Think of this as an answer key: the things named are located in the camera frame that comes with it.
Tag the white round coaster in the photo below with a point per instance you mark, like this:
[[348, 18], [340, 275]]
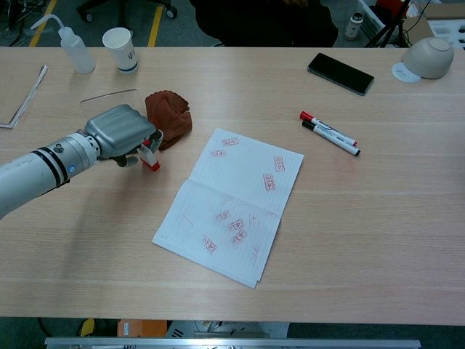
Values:
[[401, 72]]

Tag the white thermos bottle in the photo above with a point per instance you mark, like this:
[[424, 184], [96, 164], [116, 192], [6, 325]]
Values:
[[353, 27]]

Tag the red ink pad clear lid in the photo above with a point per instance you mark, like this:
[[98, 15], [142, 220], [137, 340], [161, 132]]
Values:
[[109, 102]]

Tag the black smartphone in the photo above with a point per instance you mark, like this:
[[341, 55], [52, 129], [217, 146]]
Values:
[[340, 73]]

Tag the white paper booklet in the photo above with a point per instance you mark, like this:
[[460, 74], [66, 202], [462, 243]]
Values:
[[14, 98]]

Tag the beige upturned bowl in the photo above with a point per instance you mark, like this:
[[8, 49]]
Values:
[[428, 60]]

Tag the clear plastic wash bottle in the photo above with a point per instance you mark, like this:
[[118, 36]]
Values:
[[78, 54]]

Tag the person in black clothes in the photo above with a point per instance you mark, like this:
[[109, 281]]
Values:
[[261, 22]]

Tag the white plastic crate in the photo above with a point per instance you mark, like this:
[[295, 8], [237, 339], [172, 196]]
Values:
[[370, 18]]

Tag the white lined paper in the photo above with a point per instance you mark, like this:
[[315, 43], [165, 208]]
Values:
[[232, 196]]

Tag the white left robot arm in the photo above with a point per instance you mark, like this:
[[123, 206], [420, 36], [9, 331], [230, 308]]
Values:
[[36, 174]]

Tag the red white rubber stamp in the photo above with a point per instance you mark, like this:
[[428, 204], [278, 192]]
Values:
[[152, 163]]

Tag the red cap whiteboard marker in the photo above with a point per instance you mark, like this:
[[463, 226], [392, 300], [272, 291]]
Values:
[[307, 116]]

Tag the brown crumpled cloth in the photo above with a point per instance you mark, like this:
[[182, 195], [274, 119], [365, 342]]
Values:
[[172, 116]]

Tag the white paper cup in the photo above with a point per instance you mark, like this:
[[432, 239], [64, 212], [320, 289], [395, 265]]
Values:
[[123, 51]]

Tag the black tripod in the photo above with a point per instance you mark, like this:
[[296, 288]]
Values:
[[392, 25]]

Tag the orange box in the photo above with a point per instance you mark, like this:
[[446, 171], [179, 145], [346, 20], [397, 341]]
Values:
[[141, 328]]

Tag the black office chair base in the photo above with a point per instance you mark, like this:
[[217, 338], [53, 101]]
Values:
[[125, 7]]

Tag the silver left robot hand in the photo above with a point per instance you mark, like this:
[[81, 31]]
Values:
[[121, 131]]

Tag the cardboard box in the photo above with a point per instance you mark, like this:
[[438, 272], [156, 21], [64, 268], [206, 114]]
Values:
[[445, 9]]

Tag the black cap whiteboard marker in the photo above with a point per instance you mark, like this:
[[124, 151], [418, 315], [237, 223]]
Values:
[[336, 141]]

